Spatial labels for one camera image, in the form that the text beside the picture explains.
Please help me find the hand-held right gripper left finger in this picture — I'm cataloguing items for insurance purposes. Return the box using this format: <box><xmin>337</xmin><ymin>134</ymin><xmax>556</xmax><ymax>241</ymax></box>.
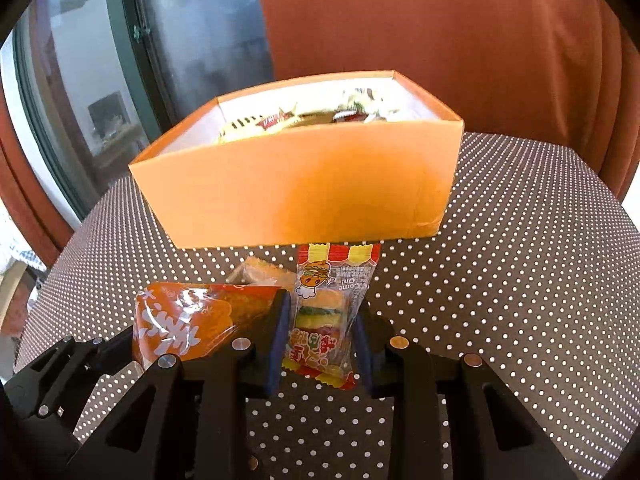
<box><xmin>67</xmin><ymin>287</ymin><xmax>293</xmax><ymax>480</ymax></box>

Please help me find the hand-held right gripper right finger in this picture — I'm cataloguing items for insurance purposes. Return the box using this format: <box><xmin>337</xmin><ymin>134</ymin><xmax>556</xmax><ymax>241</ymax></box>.
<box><xmin>352</xmin><ymin>305</ymin><xmax>576</xmax><ymax>480</ymax></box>

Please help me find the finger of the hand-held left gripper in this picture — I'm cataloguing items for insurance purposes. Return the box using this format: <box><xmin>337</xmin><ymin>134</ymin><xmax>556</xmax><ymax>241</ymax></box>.
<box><xmin>30</xmin><ymin>332</ymin><xmax>137</xmax><ymax>376</ymax></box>
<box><xmin>37</xmin><ymin>355</ymin><xmax>146</xmax><ymax>426</ymax></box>

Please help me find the burger gummy candy packet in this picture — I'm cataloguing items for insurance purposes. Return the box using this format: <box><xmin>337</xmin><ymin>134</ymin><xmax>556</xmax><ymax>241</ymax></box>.
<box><xmin>281</xmin><ymin>242</ymin><xmax>382</xmax><ymax>391</ymax></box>

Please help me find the orange clear snack packet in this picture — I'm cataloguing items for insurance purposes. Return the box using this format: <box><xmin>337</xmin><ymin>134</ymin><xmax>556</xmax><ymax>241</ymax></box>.
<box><xmin>131</xmin><ymin>282</ymin><xmax>283</xmax><ymax>373</ymax></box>

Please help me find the orange cardboard box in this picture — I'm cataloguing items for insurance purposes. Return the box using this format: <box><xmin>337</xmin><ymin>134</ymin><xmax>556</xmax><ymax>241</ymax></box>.
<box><xmin>128</xmin><ymin>70</ymin><xmax>465</xmax><ymax>251</ymax></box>

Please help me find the clear wrapped pastry packet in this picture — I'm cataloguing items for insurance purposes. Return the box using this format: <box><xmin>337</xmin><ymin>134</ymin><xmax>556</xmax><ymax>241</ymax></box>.
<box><xmin>226</xmin><ymin>257</ymin><xmax>297</xmax><ymax>293</ymax></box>

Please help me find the brown polka dot tablecloth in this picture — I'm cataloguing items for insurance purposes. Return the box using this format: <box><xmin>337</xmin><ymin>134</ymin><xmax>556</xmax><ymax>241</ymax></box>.
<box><xmin>12</xmin><ymin>132</ymin><xmax>640</xmax><ymax>480</ymax></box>

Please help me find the gold foil snack packet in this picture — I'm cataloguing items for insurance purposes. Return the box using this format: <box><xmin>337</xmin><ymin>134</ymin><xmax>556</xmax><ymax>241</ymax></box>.
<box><xmin>218</xmin><ymin>104</ymin><xmax>303</xmax><ymax>142</ymax></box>

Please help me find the dark cabinet behind window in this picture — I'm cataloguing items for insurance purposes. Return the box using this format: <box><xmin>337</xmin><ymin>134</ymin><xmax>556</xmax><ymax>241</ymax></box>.
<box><xmin>87</xmin><ymin>92</ymin><xmax>151</xmax><ymax>171</ymax></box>

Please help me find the green white snack packet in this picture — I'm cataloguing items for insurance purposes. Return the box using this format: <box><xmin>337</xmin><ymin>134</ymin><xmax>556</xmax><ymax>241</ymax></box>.
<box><xmin>342</xmin><ymin>86</ymin><xmax>398</xmax><ymax>112</ymax></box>

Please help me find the green window frame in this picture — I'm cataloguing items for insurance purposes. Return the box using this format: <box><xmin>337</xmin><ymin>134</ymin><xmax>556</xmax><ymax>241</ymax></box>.
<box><xmin>102</xmin><ymin>0</ymin><xmax>176</xmax><ymax>136</ymax></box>

